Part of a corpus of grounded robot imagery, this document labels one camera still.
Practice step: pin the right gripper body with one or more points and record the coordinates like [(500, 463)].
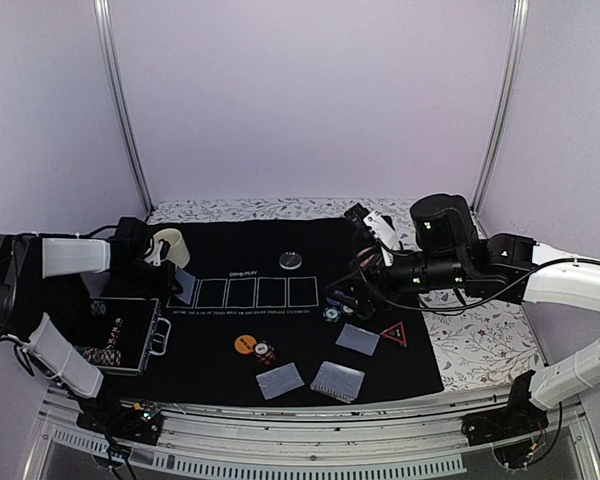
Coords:
[(437, 272)]

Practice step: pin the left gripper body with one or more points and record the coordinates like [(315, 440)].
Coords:
[(150, 283)]

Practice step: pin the face up community card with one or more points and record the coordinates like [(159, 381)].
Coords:
[(187, 285)]

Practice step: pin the purple small blind button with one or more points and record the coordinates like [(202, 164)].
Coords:
[(335, 297)]

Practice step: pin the dealt cards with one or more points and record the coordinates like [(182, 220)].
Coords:
[(358, 339), (278, 381)]

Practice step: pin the green poker chip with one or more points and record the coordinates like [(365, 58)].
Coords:
[(331, 314)]

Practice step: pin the orange big blind button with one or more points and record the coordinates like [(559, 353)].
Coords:
[(245, 344)]

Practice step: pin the red black chip stack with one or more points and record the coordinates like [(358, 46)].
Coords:
[(264, 352)]

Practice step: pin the black round dealer button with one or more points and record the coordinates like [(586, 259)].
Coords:
[(290, 260)]

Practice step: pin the blue playing card deck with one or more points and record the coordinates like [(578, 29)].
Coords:
[(338, 382)]

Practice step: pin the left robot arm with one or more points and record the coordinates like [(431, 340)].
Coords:
[(28, 260)]

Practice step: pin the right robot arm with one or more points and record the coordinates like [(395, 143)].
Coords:
[(559, 330)]

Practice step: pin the upper poker chip row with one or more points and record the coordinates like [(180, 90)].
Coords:
[(98, 307)]

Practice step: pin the poker chip row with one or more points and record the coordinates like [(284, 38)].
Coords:
[(101, 356), (98, 307)]

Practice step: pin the cream ceramic mug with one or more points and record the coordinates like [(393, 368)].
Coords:
[(178, 253)]

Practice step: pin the aluminium poker chip case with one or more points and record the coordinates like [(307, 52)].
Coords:
[(134, 326)]

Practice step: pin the red patterned bowl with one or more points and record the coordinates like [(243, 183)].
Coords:
[(368, 257)]

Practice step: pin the lower poker chip row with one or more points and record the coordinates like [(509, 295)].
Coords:
[(101, 356)]

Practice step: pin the triangular all in button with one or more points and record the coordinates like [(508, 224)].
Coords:
[(395, 333)]

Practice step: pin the floral patterned tablecloth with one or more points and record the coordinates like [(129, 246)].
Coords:
[(484, 347)]

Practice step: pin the black poker felt mat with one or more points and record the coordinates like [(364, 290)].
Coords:
[(241, 289)]

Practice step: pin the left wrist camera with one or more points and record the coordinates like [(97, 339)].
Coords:
[(158, 252)]

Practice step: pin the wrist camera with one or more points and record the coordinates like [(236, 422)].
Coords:
[(158, 252), (382, 232)]

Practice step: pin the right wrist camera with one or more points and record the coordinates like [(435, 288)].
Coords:
[(382, 232)]

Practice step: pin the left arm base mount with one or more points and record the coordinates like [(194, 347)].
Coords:
[(141, 423)]

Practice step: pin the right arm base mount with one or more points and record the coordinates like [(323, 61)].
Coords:
[(516, 418)]

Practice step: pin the right aluminium frame post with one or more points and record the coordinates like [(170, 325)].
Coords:
[(513, 56)]

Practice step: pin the aluminium frame post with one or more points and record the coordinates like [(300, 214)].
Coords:
[(104, 25), (513, 56)]

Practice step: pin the left aluminium frame post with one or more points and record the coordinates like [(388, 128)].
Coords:
[(104, 25)]

